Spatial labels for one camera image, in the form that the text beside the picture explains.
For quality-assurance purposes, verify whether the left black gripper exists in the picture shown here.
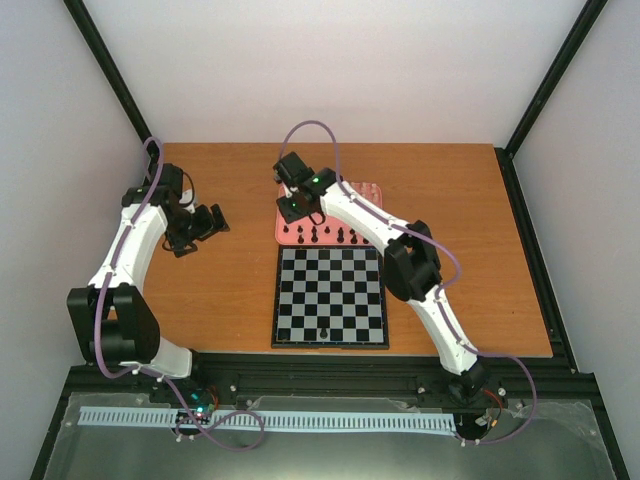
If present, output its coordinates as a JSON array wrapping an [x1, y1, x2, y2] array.
[[166, 204, 230, 258]]

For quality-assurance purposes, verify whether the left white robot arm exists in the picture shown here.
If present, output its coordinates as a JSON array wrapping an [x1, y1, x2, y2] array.
[[66, 186, 229, 403]]

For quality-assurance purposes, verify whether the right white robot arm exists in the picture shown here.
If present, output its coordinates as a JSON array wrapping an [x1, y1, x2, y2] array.
[[273, 161, 487, 405]]

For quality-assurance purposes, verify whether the left controller circuit board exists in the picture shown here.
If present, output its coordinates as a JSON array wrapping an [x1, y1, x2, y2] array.
[[190, 388, 219, 420]]

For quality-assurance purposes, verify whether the pink plastic tray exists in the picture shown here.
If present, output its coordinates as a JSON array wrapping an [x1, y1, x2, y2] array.
[[275, 182, 383, 246]]

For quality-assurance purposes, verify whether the black white chessboard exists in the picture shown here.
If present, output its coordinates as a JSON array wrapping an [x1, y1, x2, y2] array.
[[271, 246, 390, 350]]

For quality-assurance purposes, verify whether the clear acrylic cover sheet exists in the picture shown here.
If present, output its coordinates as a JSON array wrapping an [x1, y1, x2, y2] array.
[[43, 394, 616, 479]]

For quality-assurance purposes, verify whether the light blue slotted cable duct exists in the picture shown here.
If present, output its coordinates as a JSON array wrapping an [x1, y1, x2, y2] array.
[[77, 406, 456, 436]]

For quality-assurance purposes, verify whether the black aluminium frame base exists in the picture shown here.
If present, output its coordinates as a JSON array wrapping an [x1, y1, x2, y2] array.
[[32, 143, 628, 479]]

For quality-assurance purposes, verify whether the left black corner post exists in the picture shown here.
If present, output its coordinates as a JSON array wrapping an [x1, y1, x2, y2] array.
[[63, 0, 151, 143]]

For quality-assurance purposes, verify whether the black corner post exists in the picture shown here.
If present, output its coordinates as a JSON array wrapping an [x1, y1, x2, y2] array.
[[503, 0, 609, 157], [63, 0, 151, 143]]

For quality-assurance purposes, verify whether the right black corner post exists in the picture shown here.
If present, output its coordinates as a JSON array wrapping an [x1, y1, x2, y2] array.
[[503, 0, 609, 157]]

